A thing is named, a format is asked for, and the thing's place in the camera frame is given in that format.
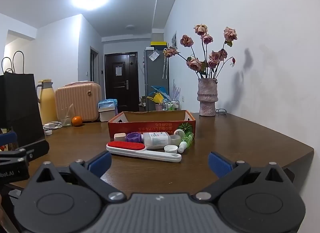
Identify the white trash bin blue bag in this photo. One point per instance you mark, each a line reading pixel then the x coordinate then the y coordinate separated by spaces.
pixel 107 110

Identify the beige small container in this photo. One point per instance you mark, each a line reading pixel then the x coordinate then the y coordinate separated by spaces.
pixel 119 137

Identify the white plastic bottle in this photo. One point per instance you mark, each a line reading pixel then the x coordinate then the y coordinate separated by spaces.
pixel 156 139

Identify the pink ribbed suitcase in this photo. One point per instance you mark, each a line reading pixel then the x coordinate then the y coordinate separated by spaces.
pixel 77 100

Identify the dried pink roses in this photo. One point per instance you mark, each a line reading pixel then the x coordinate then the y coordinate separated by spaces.
pixel 200 64

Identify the orange fruit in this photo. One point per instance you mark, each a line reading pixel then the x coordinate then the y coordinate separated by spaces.
pixel 77 121

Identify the dark entrance door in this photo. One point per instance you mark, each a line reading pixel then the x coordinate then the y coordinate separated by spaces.
pixel 121 87

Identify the green spray bottle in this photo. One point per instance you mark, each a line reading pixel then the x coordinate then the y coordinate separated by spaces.
pixel 186 141

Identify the red cardboard box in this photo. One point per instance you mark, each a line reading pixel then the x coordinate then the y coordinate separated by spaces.
pixel 150 126

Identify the wall picture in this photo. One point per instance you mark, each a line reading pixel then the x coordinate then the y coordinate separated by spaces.
pixel 174 40

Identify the side room door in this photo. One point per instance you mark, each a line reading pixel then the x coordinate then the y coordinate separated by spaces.
pixel 94 65

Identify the red and white lint brush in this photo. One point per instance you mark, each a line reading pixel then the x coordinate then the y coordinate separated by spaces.
pixel 127 146

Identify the yellow and black box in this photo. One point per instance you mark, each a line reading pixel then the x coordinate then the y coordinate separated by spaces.
pixel 157 44

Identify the black paper bag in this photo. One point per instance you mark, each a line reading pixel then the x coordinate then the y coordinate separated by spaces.
pixel 20 102

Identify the rack of small bottles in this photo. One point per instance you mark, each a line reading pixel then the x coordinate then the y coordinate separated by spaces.
pixel 171 105

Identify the yellow thermos jug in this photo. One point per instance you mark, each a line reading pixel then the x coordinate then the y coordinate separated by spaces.
pixel 47 105

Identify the clear tape roll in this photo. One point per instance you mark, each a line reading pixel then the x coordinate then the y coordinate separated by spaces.
pixel 175 139

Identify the small white round cap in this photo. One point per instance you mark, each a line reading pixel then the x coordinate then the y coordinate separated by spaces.
pixel 48 132

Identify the eyeglasses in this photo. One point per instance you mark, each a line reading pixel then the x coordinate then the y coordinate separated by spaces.
pixel 221 111

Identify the clear glass cup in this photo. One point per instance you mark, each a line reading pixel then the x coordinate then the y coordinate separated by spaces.
pixel 65 120

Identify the white screw cap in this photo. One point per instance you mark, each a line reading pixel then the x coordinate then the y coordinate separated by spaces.
pixel 170 148

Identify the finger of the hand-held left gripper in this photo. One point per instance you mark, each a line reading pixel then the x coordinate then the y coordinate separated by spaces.
pixel 33 147
pixel 7 138

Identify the small round ceiling lamp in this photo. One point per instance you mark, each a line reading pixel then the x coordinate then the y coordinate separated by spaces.
pixel 130 26

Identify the purple decorative plant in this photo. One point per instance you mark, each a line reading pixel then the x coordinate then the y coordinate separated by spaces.
pixel 175 91

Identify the ribbed violet-blue lid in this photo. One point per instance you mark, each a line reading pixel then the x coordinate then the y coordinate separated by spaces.
pixel 133 137

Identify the small white jar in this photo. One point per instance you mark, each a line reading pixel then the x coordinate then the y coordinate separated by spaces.
pixel 179 133

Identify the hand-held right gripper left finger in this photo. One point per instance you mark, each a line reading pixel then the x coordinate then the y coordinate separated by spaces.
pixel 100 162

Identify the pink textured vase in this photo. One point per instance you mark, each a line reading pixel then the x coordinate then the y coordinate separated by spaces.
pixel 207 97

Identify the paper note on refrigerator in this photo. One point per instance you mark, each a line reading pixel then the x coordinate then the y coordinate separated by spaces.
pixel 154 55

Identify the blue and yellow plastic tools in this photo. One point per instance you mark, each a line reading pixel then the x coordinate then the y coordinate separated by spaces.
pixel 157 95

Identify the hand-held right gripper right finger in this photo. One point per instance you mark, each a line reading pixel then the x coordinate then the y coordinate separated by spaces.
pixel 219 165

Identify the grey refrigerator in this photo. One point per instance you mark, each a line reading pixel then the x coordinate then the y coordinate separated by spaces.
pixel 153 80

